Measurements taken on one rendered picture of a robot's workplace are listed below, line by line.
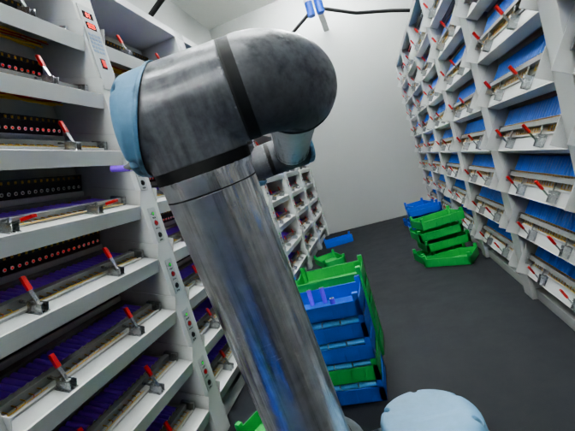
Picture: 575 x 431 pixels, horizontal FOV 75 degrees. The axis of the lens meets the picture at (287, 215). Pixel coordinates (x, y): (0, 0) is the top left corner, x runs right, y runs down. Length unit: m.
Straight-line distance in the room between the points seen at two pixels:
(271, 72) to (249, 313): 0.27
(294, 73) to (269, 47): 0.04
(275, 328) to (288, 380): 0.07
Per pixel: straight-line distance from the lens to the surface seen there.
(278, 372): 0.49
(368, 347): 1.39
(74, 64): 1.48
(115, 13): 1.84
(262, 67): 0.41
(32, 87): 1.20
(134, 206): 1.32
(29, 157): 1.09
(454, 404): 0.69
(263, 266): 0.44
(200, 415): 1.49
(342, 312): 1.34
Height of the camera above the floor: 0.83
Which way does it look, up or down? 5 degrees down
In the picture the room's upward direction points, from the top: 17 degrees counter-clockwise
